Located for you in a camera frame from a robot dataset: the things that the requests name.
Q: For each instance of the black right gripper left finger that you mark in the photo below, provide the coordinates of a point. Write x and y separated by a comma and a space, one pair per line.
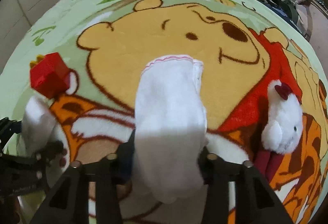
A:
7, 129

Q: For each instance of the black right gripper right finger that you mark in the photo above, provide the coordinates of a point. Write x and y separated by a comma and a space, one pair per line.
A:
53, 151

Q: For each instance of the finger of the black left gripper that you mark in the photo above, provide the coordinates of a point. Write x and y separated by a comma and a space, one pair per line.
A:
67, 200
255, 200

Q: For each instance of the white cotton pads plastic pack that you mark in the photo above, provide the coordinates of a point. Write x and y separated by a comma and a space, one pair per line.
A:
37, 125

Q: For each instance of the white sock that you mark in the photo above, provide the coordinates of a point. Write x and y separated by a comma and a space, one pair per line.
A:
171, 124

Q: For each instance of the red toy box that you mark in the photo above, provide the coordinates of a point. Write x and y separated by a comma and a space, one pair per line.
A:
49, 75

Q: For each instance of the green Winnie the Pooh blanket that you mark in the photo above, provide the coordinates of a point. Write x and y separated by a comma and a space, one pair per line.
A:
243, 45

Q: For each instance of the white plush cat toy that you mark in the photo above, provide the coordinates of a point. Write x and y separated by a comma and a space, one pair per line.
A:
284, 127

